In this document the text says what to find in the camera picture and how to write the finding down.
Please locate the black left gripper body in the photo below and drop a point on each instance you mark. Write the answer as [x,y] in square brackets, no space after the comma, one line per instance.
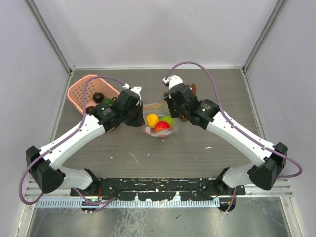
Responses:
[133,118]

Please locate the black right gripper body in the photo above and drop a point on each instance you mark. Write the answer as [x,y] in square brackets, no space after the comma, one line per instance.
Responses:
[175,110]

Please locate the orange yellow fruit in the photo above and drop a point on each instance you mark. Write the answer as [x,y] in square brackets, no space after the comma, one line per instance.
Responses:
[152,120]

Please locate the light green apple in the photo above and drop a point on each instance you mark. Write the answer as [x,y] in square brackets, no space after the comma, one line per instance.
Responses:
[168,119]

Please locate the clear zip top bag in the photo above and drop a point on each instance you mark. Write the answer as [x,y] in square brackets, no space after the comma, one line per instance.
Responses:
[160,109]

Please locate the red tomato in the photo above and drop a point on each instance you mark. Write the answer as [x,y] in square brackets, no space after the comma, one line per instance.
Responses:
[160,126]

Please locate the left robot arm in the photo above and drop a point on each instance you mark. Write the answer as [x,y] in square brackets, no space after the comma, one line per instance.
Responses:
[47,162]

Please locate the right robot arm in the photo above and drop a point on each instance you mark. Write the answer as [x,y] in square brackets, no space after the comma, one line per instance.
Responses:
[266,158]

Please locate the brown cloth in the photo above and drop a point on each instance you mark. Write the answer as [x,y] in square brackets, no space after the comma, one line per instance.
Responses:
[192,88]

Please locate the dark green lime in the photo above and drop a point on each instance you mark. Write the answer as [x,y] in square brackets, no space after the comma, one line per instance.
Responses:
[107,101]

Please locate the dark brown round fruit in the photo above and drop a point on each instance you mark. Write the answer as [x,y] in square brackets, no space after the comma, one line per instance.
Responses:
[98,97]

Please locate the pink plastic basket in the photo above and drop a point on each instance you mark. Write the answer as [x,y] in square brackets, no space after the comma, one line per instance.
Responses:
[80,94]

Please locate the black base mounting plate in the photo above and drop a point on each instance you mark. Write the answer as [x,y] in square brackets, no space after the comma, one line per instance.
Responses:
[157,189]

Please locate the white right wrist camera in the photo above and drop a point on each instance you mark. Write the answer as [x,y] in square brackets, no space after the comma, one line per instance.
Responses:
[172,81]

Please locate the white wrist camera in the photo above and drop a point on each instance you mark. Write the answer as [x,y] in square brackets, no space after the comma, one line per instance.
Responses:
[135,89]
[172,81]

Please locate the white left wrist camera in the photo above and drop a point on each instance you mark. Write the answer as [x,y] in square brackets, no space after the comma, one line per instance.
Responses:
[135,89]

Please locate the white slotted cable duct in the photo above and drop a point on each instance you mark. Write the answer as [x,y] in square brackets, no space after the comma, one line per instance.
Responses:
[78,202]

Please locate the aluminium frame rail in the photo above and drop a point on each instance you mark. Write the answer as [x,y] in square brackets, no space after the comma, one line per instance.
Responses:
[281,188]

